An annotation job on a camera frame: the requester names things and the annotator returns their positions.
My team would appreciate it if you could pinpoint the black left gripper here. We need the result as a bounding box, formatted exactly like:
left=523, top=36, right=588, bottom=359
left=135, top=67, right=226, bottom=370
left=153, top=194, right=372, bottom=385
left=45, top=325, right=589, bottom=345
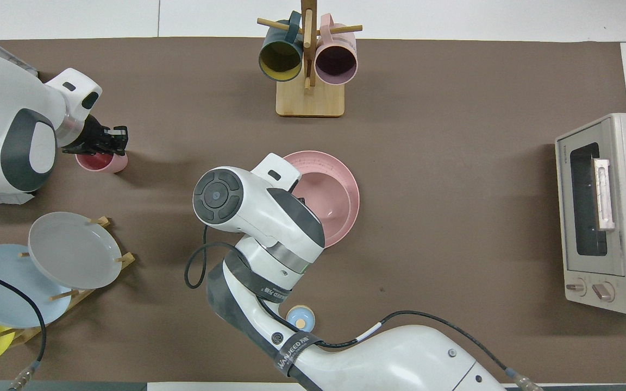
left=63, top=114, right=129, bottom=156

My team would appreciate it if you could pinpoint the pink cup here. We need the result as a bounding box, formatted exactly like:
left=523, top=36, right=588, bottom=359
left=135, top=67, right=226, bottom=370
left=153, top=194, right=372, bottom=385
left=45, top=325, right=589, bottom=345
left=76, top=152, right=128, bottom=174

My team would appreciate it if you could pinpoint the pink bowl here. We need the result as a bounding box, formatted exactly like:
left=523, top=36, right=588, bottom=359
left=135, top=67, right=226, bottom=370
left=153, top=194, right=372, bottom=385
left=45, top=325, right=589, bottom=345
left=291, top=173, right=352, bottom=248

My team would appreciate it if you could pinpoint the grey plate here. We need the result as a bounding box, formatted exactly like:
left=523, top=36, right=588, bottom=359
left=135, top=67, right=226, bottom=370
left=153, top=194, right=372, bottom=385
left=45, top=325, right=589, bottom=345
left=28, top=212, right=123, bottom=290

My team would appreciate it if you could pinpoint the wooden plate rack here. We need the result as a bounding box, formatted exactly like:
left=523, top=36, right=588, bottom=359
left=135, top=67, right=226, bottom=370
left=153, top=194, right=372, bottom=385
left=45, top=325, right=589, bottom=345
left=0, top=216, right=136, bottom=348

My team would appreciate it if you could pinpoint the dark teal mug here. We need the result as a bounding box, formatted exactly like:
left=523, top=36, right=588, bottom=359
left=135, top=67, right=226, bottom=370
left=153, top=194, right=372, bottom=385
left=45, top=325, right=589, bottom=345
left=259, top=11, right=304, bottom=83

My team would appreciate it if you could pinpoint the light blue plate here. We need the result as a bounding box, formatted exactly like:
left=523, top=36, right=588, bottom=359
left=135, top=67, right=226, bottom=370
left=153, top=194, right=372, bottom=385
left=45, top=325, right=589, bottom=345
left=0, top=244, right=73, bottom=329

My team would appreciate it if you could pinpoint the wooden mug tree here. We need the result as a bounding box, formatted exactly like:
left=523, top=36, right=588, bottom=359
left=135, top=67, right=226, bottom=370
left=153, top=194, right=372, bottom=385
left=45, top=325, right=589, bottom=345
left=257, top=0, right=363, bottom=118

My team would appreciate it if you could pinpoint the pink mug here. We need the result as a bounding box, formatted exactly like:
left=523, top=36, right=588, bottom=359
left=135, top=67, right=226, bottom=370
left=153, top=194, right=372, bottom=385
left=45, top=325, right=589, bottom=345
left=315, top=14, right=358, bottom=86

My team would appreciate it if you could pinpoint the pink plate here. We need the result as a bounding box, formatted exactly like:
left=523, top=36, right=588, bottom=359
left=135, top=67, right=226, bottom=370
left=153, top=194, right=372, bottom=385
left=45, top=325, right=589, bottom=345
left=282, top=150, right=360, bottom=249

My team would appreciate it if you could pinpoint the blue lid with wooden knob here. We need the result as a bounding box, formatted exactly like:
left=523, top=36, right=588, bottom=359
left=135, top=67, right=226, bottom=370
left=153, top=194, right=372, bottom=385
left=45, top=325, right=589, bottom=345
left=286, top=304, right=316, bottom=333

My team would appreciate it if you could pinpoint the brown table mat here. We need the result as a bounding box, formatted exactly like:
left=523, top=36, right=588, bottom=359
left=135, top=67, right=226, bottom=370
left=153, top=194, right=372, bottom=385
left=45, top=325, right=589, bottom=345
left=0, top=37, right=626, bottom=383

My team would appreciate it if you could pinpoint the white toaster oven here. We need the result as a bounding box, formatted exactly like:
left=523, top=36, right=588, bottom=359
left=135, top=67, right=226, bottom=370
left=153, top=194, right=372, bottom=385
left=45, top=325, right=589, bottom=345
left=555, top=113, right=626, bottom=315

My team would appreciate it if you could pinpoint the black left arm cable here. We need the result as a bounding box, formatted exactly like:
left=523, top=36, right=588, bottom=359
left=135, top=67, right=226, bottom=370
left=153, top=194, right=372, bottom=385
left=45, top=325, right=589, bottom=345
left=0, top=266, right=47, bottom=391

